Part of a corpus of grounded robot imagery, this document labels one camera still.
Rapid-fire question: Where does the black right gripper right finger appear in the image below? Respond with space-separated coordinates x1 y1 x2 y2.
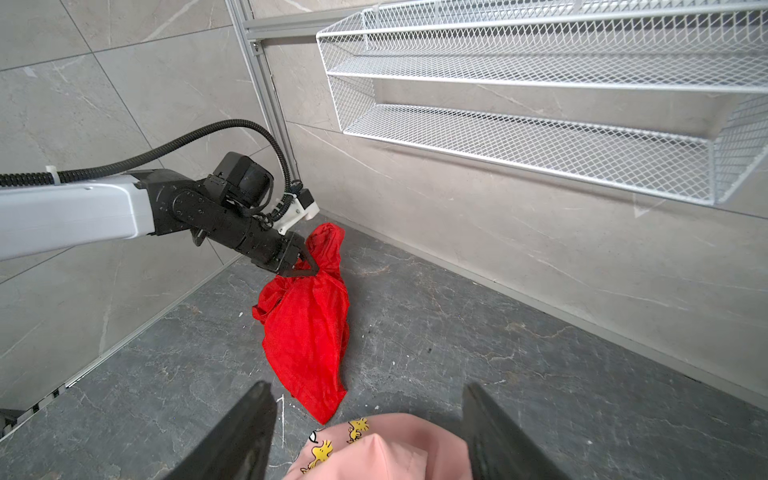
461 382 567 480

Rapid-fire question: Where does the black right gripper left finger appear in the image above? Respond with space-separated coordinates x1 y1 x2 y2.
165 381 277 480

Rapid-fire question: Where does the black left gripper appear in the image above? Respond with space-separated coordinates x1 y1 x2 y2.
206 212 319 278

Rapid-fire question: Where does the red cloth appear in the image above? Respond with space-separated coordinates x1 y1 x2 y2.
252 223 350 424

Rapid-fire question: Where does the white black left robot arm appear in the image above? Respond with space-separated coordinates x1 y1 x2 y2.
1 152 319 277

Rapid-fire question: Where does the pink cartoon print cloth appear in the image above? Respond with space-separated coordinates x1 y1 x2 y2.
285 413 472 480

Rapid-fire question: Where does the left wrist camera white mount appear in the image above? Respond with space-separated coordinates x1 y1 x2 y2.
273 188 320 236

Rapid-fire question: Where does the aluminium horizontal back rail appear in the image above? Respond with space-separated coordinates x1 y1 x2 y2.
242 7 363 41

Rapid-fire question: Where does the aluminium frame post left corner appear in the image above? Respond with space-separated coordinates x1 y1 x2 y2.
225 0 300 180

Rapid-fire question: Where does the white wire mesh basket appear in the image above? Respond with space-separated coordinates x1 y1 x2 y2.
316 1 767 205

